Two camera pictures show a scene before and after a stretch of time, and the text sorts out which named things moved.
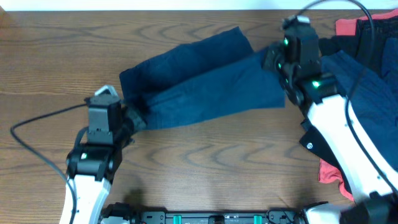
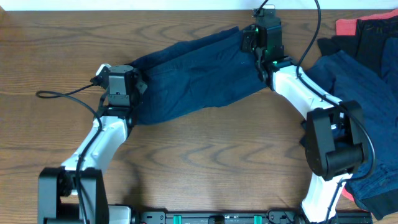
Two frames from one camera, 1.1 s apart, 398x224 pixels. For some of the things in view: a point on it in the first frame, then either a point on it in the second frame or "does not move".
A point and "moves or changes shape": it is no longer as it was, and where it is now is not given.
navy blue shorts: [220, 74] moves or changes shape
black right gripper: [272, 50] → [248, 36]
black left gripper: [127, 112] → [141, 86]
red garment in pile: [346, 27] does not move
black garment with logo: [366, 47] does not move
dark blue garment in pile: [373, 96] does not move
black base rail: [273, 216] does not move
